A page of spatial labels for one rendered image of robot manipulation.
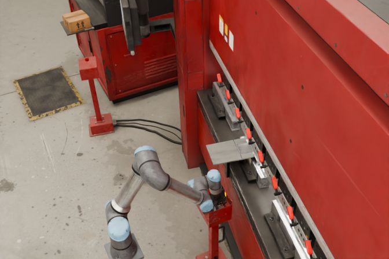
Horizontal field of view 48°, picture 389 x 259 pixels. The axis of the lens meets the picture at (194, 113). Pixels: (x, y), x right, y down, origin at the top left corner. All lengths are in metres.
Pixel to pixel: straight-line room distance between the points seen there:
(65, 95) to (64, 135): 0.69
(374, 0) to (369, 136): 0.46
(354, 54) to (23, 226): 3.12
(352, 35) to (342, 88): 0.21
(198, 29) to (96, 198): 1.72
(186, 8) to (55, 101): 2.43
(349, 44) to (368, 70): 0.12
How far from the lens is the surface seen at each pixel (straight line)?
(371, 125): 1.48
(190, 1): 3.12
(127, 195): 2.45
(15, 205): 4.14
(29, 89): 5.43
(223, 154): 2.78
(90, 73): 4.11
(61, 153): 4.46
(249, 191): 2.75
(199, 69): 3.41
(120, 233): 2.45
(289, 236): 2.49
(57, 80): 5.47
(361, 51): 1.43
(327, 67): 1.67
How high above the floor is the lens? 2.94
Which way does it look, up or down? 39 degrees down
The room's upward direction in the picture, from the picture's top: 2 degrees counter-clockwise
